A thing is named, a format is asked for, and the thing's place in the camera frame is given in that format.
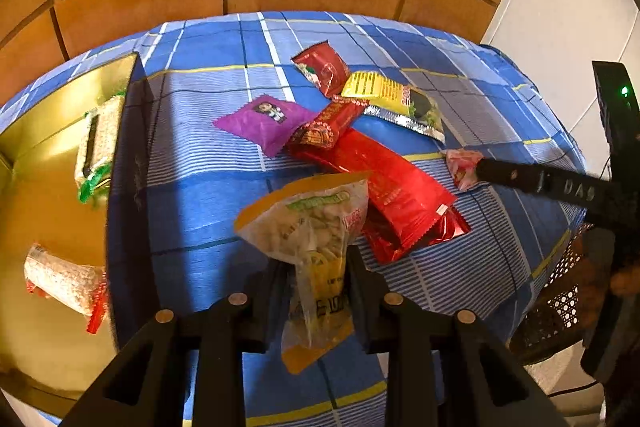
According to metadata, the yellow clear snack bag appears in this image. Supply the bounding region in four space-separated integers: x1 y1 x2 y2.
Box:
235 172 371 375

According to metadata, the red pictured snack packet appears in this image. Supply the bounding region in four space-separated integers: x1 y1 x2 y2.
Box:
291 39 351 98

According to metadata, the large red snack packet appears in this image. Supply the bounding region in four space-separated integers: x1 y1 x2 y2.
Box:
290 127 471 264

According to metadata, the red gold-patterned candy packet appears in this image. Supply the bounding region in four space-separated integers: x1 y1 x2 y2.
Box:
286 99 368 151

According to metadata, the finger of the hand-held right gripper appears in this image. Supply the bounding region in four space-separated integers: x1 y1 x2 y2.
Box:
475 157 551 198

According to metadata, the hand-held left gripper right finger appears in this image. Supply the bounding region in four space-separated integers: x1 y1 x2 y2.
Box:
344 246 569 427

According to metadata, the person's right hand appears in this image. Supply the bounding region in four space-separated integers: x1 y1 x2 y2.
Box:
611 264 640 299

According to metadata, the green-ended rice cracker packet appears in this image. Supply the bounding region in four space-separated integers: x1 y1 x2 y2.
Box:
75 92 126 205

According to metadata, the yellow green snack packet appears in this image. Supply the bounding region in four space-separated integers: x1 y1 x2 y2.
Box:
341 71 446 142

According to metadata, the red-ended rice cracker packet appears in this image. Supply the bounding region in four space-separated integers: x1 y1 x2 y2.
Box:
24 243 110 334

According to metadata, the gold tin box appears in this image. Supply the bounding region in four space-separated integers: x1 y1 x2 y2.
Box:
0 52 156 410

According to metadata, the purple snack packet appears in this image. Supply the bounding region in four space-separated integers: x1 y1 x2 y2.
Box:
212 95 318 158

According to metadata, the pink candy packet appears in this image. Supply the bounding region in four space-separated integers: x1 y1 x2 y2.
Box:
445 149 483 192

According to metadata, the blue plaid tablecloth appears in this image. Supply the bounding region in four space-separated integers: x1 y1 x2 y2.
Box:
0 11 588 427

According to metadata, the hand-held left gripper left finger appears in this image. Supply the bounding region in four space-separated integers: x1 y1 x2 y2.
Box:
60 257 297 427

